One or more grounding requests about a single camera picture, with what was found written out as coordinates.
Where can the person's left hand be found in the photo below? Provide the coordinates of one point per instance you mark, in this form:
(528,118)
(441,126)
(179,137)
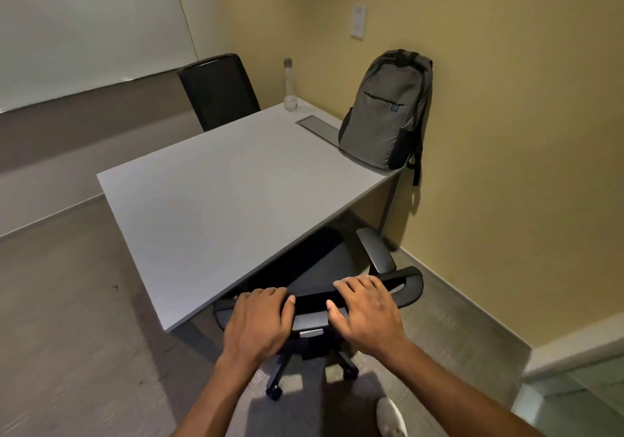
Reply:
(253,327)

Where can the person's right hand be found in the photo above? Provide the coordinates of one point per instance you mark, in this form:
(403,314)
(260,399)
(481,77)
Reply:
(373,319)

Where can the person's right thumb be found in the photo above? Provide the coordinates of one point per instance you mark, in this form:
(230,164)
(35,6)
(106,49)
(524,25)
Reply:
(336,317)

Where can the person's left thumb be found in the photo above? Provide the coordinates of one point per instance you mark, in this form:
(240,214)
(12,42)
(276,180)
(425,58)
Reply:
(289,311)

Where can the black office chair with armrests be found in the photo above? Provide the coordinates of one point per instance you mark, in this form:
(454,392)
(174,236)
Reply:
(312,307)

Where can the person's left forearm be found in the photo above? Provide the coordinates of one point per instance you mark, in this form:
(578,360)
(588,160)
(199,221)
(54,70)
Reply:
(222,397)

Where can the person's right forearm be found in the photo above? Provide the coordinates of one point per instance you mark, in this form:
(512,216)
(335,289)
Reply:
(453,393)

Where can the white shoe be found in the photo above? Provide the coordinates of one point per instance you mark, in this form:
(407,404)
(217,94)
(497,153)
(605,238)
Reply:
(391,419)

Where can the grey backpack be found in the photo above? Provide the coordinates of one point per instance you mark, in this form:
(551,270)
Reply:
(380,110)

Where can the clear water bottle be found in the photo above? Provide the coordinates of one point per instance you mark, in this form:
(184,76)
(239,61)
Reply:
(290,86)

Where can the black mesh-back chair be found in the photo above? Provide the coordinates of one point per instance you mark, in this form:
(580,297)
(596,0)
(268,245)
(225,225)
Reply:
(219,90)

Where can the white whiteboard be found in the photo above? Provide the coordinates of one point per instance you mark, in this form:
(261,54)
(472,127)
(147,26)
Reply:
(87,27)

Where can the white wall switch plate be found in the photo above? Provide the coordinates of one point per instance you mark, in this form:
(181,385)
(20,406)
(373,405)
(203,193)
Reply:
(358,21)

